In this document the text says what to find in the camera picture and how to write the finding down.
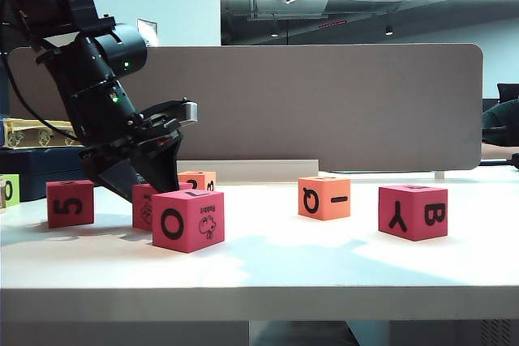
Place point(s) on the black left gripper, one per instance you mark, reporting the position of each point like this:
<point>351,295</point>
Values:
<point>121,139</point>

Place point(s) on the pink block zero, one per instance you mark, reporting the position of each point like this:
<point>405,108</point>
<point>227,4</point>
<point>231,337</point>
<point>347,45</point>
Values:
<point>142,212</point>

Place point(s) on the pink block five two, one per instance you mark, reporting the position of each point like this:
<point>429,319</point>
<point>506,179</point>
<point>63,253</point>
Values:
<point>71,206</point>

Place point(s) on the orange block Q two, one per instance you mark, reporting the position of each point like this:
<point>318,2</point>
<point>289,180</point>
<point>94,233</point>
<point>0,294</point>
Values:
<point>324,200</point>

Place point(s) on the pink block Y B four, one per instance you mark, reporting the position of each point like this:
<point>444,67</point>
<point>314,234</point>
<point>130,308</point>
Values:
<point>409,212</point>

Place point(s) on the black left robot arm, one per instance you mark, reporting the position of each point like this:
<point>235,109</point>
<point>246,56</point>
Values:
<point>93,62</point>

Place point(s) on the green foam letter block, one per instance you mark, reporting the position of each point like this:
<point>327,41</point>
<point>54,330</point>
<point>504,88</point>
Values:
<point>14,196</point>

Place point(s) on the orange block eight U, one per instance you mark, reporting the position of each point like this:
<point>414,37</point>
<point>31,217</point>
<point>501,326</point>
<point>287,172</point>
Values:
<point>196,179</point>

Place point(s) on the red illuminated sign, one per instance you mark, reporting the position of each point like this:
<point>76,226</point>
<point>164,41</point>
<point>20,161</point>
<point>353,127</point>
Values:
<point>332,24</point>

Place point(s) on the pink block O rabbit seven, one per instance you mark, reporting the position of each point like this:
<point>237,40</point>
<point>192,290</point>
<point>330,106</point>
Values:
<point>182,224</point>

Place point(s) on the dark blue storage box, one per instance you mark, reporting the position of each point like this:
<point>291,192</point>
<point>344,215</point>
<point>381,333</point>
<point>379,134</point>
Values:
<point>32,176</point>

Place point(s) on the brown desk divider panel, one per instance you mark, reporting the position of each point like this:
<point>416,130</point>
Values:
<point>324,111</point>

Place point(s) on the light wooden desk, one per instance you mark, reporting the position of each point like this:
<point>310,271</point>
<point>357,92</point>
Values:
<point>494,153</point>

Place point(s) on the black round object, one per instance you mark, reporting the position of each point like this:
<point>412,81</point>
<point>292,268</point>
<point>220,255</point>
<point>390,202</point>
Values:
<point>515,161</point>

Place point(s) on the dark ventilation grille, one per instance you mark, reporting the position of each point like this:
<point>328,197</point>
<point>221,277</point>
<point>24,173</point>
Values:
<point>496,334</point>

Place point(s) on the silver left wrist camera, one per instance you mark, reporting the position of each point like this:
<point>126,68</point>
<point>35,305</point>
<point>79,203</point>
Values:
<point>188,111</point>

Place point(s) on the small wall poster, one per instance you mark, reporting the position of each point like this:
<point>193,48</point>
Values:
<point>151,32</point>

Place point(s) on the white divider foot bracket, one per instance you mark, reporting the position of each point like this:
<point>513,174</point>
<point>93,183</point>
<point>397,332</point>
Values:
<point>440,176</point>

